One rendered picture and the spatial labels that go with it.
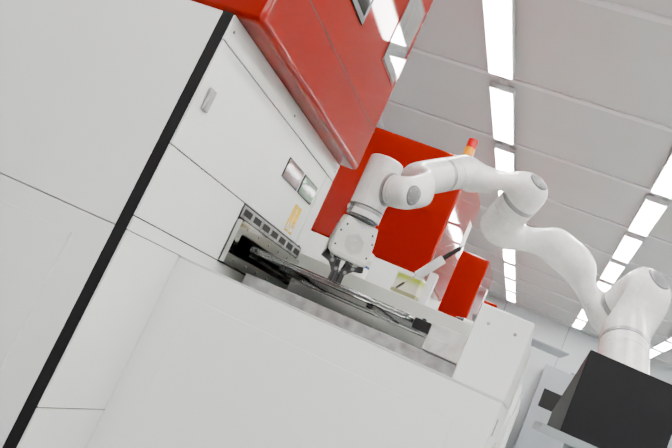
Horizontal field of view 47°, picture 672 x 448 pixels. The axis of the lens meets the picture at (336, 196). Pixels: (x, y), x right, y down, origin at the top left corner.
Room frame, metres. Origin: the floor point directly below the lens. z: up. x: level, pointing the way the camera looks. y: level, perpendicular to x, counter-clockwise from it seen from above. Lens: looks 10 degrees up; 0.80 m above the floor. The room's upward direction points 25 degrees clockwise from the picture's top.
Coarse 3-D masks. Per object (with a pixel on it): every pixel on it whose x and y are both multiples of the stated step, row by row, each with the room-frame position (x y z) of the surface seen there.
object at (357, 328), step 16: (256, 288) 1.67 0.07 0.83; (272, 288) 1.65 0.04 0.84; (304, 304) 1.63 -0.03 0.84; (336, 320) 1.61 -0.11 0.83; (352, 320) 1.60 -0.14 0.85; (368, 336) 1.58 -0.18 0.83; (384, 336) 1.57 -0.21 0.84; (400, 352) 1.56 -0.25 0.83; (416, 352) 1.55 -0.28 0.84; (432, 368) 1.54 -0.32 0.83; (448, 368) 1.53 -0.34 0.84
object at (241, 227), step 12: (240, 228) 1.59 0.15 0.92; (252, 228) 1.64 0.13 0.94; (228, 240) 1.58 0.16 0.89; (252, 240) 1.67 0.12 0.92; (264, 240) 1.73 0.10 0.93; (228, 252) 1.58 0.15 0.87; (276, 252) 1.82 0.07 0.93; (228, 264) 1.61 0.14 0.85; (240, 264) 1.66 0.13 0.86; (264, 276) 1.82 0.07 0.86; (288, 276) 2.00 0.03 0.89
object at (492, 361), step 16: (480, 320) 1.32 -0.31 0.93; (496, 320) 1.31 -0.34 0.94; (512, 320) 1.30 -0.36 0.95; (480, 336) 1.31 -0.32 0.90; (496, 336) 1.31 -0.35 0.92; (512, 336) 1.30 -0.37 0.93; (528, 336) 1.29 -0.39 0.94; (464, 352) 1.32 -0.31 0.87; (480, 352) 1.31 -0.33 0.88; (496, 352) 1.30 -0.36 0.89; (512, 352) 1.29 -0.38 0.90; (528, 352) 1.68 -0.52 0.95; (464, 368) 1.31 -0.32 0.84; (480, 368) 1.31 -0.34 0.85; (496, 368) 1.30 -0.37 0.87; (512, 368) 1.29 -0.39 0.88; (480, 384) 1.30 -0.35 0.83; (496, 384) 1.30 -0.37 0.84; (512, 384) 1.38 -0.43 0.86
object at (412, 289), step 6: (396, 276) 2.02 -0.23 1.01; (402, 276) 2.01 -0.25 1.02; (408, 276) 2.00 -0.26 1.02; (396, 282) 2.02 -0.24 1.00; (408, 282) 2.00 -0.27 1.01; (414, 282) 1.99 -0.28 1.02; (420, 282) 1.99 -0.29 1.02; (390, 288) 2.02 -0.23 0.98; (396, 288) 2.01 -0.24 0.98; (402, 288) 2.01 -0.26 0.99; (408, 288) 2.00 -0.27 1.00; (414, 288) 1.99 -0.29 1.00; (420, 288) 2.00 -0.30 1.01; (402, 294) 2.00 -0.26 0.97; (408, 294) 2.00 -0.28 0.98; (414, 294) 1.99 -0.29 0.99; (420, 294) 2.02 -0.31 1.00; (414, 300) 1.99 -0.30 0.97
